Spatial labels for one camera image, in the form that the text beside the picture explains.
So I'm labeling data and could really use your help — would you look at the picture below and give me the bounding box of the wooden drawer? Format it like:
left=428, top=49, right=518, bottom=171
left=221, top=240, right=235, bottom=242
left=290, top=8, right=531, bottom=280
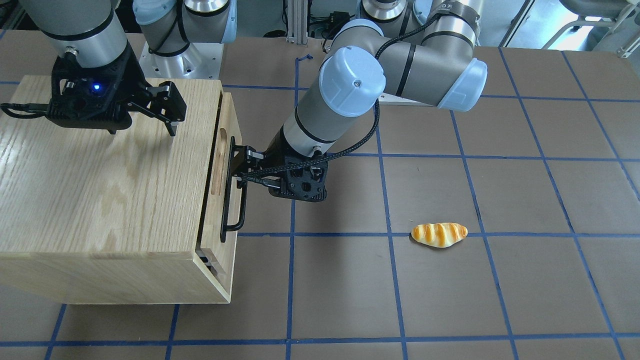
left=197, top=92, right=242, bottom=283

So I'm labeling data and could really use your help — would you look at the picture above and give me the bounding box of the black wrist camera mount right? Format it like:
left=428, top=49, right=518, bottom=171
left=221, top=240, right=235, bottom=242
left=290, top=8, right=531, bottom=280
left=46, top=50, right=133, bottom=132

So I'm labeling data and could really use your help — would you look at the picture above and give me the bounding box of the light wooden drawer cabinet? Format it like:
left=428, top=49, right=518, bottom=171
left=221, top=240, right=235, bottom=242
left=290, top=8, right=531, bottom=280
left=0, top=79, right=233, bottom=305

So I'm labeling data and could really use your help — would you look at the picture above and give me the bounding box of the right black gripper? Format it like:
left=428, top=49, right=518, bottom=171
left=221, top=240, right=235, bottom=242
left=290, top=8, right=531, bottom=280
left=100, top=47, right=187, bottom=137

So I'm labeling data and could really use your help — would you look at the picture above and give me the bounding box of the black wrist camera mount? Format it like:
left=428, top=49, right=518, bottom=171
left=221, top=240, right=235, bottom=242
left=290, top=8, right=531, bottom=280
left=269, top=155, right=329, bottom=203
left=46, top=50, right=133, bottom=132

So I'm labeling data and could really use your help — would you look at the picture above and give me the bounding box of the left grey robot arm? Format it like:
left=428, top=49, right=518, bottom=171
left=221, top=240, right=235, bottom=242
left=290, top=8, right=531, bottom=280
left=230, top=0, right=489, bottom=201

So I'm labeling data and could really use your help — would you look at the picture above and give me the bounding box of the yellow toy bread roll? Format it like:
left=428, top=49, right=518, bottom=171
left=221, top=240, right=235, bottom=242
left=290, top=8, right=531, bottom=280
left=410, top=222, right=469, bottom=249

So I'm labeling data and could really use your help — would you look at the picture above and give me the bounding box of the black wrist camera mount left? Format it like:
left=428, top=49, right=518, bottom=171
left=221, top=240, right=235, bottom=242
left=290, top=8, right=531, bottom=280
left=269, top=155, right=329, bottom=203

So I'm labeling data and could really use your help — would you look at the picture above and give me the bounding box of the black metal drawer handle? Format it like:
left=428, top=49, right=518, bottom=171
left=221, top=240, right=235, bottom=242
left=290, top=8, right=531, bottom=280
left=219, top=136, right=247, bottom=244

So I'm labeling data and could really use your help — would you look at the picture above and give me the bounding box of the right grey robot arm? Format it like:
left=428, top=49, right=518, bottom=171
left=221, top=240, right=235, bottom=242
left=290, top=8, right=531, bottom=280
left=1, top=0, right=237, bottom=137

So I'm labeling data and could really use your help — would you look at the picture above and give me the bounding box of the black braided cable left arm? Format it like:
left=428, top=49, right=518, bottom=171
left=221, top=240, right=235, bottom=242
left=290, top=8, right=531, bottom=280
left=235, top=15, right=441, bottom=181

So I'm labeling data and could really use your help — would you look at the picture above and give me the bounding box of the aluminium frame post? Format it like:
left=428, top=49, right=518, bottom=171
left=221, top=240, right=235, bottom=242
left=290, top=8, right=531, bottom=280
left=285, top=0, right=310, bottom=46

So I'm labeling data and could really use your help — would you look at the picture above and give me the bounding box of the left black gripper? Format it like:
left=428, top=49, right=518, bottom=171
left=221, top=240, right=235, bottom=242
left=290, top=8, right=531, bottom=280
left=231, top=127, right=301, bottom=189

